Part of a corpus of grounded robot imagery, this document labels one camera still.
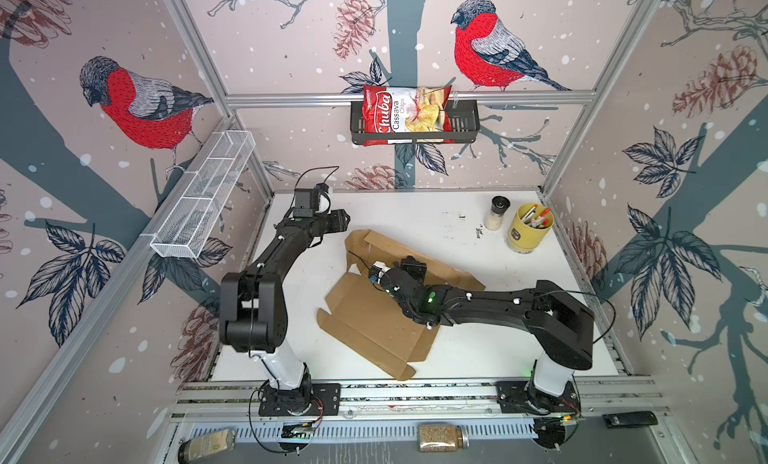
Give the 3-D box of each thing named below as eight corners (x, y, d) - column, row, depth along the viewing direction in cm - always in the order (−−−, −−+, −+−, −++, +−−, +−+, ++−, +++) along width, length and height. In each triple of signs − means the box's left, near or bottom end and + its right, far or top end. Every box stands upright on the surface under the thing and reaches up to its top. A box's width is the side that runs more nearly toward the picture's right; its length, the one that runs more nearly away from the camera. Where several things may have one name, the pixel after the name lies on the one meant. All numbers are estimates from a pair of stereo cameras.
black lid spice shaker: (486, 230, 111) (494, 208, 101) (482, 217, 115) (490, 195, 105) (502, 230, 111) (512, 208, 101) (498, 217, 115) (508, 195, 105)
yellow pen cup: (507, 255, 104) (522, 228, 92) (500, 231, 112) (513, 203, 99) (541, 255, 104) (560, 228, 92) (531, 231, 112) (548, 203, 99)
